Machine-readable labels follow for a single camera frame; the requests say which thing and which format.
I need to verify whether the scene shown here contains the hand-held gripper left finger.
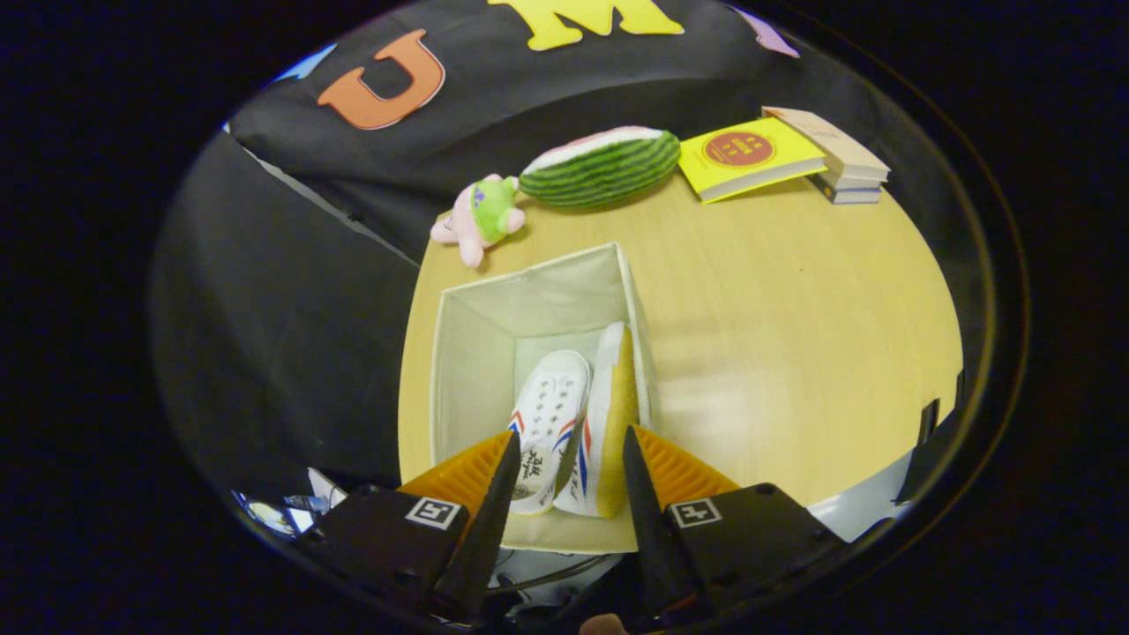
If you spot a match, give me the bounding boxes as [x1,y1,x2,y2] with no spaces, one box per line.
[300,431,521,620]

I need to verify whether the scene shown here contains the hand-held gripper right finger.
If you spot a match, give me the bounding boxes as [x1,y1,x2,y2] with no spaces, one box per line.
[622,426,845,618]

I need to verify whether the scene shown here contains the white canvas shoe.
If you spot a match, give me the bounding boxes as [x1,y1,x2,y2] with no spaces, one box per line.
[509,350,593,516]
[554,322,641,519]

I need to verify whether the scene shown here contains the cream fabric storage box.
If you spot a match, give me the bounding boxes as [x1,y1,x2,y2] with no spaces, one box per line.
[430,243,659,555]

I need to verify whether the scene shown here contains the white paper sheet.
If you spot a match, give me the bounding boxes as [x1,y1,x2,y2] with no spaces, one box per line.
[307,467,350,509]

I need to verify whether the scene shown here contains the pink and green starfish plush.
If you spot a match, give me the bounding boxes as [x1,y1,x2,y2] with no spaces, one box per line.
[430,174,527,269]

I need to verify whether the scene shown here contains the watermelon slice plush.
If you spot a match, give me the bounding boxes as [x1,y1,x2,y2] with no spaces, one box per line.
[519,125,682,210]

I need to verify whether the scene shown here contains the yellow book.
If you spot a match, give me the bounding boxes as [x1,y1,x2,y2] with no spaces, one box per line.
[677,116,829,205]

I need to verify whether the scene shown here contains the grey book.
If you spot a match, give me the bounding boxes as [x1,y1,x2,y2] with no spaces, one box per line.
[810,176,883,206]

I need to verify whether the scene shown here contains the beige book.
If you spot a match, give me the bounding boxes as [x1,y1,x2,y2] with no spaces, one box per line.
[762,106,892,190]

